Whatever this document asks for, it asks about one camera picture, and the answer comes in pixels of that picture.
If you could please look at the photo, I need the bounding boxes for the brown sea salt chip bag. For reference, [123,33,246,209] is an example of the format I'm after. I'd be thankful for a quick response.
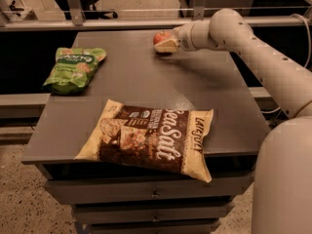
[76,99,214,183]

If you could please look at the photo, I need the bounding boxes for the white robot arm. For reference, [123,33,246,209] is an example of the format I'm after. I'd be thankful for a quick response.
[155,9,312,234]

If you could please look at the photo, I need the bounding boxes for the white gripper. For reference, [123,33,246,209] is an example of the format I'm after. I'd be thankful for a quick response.
[154,20,218,53]

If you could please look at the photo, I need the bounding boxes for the metal railing frame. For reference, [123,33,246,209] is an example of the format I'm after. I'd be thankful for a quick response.
[0,0,312,33]

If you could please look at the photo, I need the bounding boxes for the green chip bag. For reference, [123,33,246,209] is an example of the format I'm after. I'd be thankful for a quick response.
[43,48,106,95]

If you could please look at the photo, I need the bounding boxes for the red apple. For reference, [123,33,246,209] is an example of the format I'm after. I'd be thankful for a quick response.
[153,31,172,45]

